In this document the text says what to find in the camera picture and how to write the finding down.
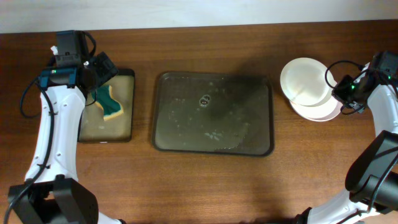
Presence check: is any green yellow sponge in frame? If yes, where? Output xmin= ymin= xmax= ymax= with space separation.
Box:
xmin=91 ymin=85 xmax=124 ymax=121

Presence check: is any white plate top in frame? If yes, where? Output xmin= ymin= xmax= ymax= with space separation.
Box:
xmin=289 ymin=97 xmax=343 ymax=122

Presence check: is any white plate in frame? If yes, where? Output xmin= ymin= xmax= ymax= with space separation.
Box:
xmin=280 ymin=57 xmax=336 ymax=107
xmin=289 ymin=97 xmax=343 ymax=122

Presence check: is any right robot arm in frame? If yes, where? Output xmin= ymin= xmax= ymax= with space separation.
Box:
xmin=292 ymin=51 xmax=397 ymax=224

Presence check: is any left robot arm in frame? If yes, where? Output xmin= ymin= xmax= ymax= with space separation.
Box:
xmin=4 ymin=30 xmax=123 ymax=223

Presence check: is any large brown serving tray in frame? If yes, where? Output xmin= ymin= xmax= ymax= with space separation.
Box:
xmin=151 ymin=72 xmax=275 ymax=157

